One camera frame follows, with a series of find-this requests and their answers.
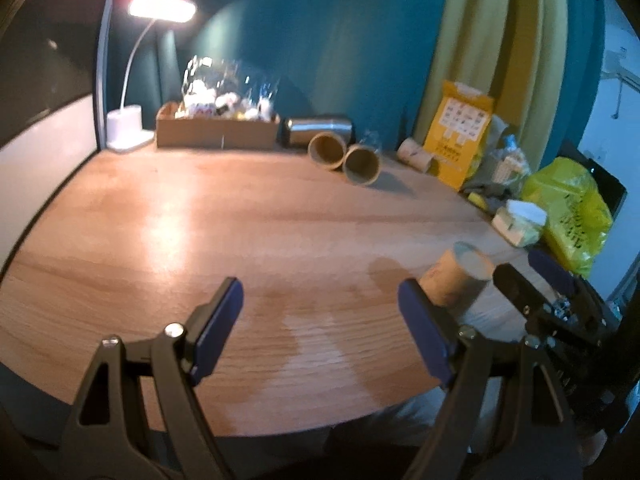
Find paper cup with pink print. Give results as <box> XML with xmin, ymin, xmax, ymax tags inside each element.
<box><xmin>419</xmin><ymin>242</ymin><xmax>495</xmax><ymax>318</ymax></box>

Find clear glass with white dots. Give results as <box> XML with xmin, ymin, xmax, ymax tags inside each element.
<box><xmin>358</xmin><ymin>130</ymin><xmax>382</xmax><ymax>153</ymax></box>

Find middle lying paper cup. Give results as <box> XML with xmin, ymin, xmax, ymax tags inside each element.
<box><xmin>343</xmin><ymin>144</ymin><xmax>381</xmax><ymax>186</ymax></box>

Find stainless steel tumbler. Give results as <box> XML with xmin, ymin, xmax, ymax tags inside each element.
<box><xmin>281</xmin><ymin>116</ymin><xmax>354</xmax><ymax>148</ymax></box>

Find yellow curtain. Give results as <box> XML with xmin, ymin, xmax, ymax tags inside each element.
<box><xmin>413</xmin><ymin>0</ymin><xmax>568</xmax><ymax>169</ymax></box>

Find grey cloth rag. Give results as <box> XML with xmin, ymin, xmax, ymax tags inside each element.
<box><xmin>461</xmin><ymin>182</ymin><xmax>523</xmax><ymax>214</ymax></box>

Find far paper cup by bag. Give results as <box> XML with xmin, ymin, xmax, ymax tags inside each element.
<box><xmin>396</xmin><ymin>136</ymin><xmax>433</xmax><ymax>174</ymax></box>

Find yellow plastic shopping bag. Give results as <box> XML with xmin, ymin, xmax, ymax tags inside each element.
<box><xmin>521</xmin><ymin>157</ymin><xmax>613</xmax><ymax>278</ymax></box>

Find tissue pack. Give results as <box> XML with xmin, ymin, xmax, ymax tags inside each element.
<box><xmin>491</xmin><ymin>200</ymin><xmax>548</xmax><ymax>248</ymax></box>

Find teal curtain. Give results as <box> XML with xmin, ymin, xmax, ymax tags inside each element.
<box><xmin>101</xmin><ymin>0</ymin><xmax>445</xmax><ymax>150</ymax></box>

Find cardboard tray box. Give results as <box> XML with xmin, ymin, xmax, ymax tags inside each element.
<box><xmin>155</xmin><ymin>102</ymin><xmax>281</xmax><ymax>151</ymax></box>

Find black monitor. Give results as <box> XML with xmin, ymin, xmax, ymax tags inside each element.
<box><xmin>559</xmin><ymin>141</ymin><xmax>628</xmax><ymax>219</ymax></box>

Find white plastic basket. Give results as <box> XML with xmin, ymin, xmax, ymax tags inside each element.
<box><xmin>491</xmin><ymin>154</ymin><xmax>529</xmax><ymax>185</ymax></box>

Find white desk lamp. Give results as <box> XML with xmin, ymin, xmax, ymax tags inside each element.
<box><xmin>105</xmin><ymin>0</ymin><xmax>198</xmax><ymax>154</ymax></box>

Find left lying paper cup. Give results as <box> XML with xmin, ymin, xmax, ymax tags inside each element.
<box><xmin>307</xmin><ymin>131</ymin><xmax>347</xmax><ymax>170</ymax></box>

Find lying paper cup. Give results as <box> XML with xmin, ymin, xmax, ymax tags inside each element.
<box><xmin>307</xmin><ymin>131</ymin><xmax>347</xmax><ymax>170</ymax></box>
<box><xmin>343</xmin><ymin>144</ymin><xmax>381</xmax><ymax>186</ymax></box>

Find yellow paper delivery bag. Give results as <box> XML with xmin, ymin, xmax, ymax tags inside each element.
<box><xmin>423</xmin><ymin>80</ymin><xmax>495</xmax><ymax>191</ymax></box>

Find yellow sponge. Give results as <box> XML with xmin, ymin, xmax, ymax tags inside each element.
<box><xmin>466</xmin><ymin>192</ymin><xmax>490</xmax><ymax>212</ymax></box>

